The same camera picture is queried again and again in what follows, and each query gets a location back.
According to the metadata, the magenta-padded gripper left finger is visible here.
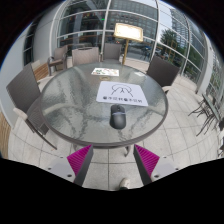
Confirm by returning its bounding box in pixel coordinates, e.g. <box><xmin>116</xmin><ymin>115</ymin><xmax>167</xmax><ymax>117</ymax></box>
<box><xmin>46</xmin><ymin>144</ymin><xmax>95</xmax><ymax>187</ymax></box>

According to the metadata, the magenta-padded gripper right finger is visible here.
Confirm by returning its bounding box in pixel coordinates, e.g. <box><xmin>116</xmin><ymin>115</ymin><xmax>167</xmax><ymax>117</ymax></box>
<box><xmin>132</xmin><ymin>143</ymin><xmax>181</xmax><ymax>186</ymax></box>

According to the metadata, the black computer mouse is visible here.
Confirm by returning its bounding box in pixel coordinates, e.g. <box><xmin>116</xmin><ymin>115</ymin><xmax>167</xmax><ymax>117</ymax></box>
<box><xmin>109</xmin><ymin>103</ymin><xmax>127</xmax><ymax>131</ymax></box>

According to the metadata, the white printed mouse pad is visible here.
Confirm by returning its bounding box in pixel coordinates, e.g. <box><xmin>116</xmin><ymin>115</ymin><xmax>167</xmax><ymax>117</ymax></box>
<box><xmin>95</xmin><ymin>80</ymin><xmax>149</xmax><ymax>108</ymax></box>

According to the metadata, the dark metal folding table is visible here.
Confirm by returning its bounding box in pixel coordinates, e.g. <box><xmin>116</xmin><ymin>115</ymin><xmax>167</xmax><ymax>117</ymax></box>
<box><xmin>187</xmin><ymin>93</ymin><xmax>224</xmax><ymax>137</ymax></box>

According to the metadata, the colourful picture menu card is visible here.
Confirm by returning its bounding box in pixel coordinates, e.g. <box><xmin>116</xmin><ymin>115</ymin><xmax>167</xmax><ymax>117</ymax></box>
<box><xmin>91</xmin><ymin>67</ymin><xmax>120</xmax><ymax>77</ymax></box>

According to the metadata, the gold lit menu stand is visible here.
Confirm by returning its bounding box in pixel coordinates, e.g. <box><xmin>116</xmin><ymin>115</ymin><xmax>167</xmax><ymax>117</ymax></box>
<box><xmin>113</xmin><ymin>22</ymin><xmax>145</xmax><ymax>66</ymax></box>

